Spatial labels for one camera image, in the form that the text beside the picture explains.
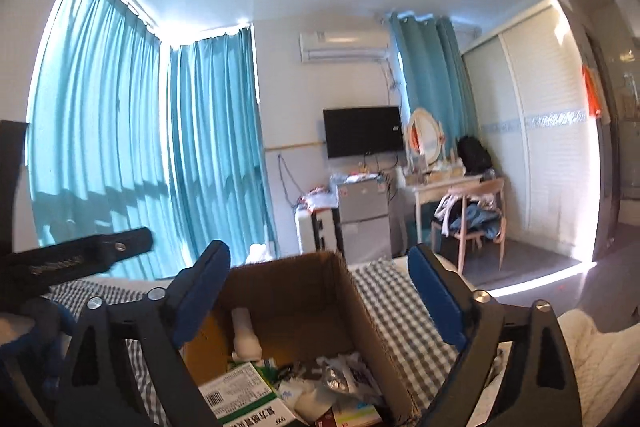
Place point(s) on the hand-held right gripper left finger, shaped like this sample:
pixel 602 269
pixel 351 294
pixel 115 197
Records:
pixel 197 302

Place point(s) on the white suitcase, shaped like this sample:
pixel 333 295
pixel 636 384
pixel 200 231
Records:
pixel 305 232

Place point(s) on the pile of clothes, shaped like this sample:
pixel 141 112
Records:
pixel 470 217

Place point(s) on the white plastic bottle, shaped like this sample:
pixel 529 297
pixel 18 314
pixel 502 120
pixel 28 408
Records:
pixel 246 332

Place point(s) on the white plastic bag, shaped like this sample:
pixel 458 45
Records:
pixel 260 254

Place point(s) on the green medicine box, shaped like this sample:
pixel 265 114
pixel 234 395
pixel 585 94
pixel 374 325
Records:
pixel 250 394

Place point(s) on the oval white vanity mirror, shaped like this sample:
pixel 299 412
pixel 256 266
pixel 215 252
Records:
pixel 425 134

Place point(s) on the white quilt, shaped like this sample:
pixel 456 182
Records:
pixel 600 367

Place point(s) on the white air conditioner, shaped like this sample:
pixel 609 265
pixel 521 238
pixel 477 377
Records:
pixel 342 44

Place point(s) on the white sliding wardrobe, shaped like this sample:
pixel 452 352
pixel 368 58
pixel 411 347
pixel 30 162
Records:
pixel 545 132

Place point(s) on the small foil sachet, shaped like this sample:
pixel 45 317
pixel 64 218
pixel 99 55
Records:
pixel 362 379

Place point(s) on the wooden chair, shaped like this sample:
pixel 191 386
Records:
pixel 495 189

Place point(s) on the silver mini fridge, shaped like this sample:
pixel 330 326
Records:
pixel 362 217

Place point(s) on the white dressing table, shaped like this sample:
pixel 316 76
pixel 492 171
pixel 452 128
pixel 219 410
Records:
pixel 425 189

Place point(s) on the brown cardboard box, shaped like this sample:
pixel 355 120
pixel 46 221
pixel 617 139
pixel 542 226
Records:
pixel 285 297

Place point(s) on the red box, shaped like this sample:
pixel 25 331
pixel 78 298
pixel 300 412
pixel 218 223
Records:
pixel 350 417

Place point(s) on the black wall television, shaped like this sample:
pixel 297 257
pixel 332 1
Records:
pixel 362 132

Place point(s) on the red white packets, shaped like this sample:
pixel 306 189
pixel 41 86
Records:
pixel 317 199

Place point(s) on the orange cloth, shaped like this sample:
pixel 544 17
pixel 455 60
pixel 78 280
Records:
pixel 592 92

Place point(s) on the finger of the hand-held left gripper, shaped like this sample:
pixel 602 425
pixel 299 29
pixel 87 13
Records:
pixel 100 252

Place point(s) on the checked blanket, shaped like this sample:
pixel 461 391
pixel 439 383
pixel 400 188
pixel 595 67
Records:
pixel 400 302

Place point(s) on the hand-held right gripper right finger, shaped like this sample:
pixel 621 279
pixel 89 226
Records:
pixel 440 297

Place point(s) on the teal curtain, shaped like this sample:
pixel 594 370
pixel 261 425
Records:
pixel 430 72
pixel 220 147
pixel 95 132

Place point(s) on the black backpack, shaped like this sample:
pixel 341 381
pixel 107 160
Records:
pixel 475 154

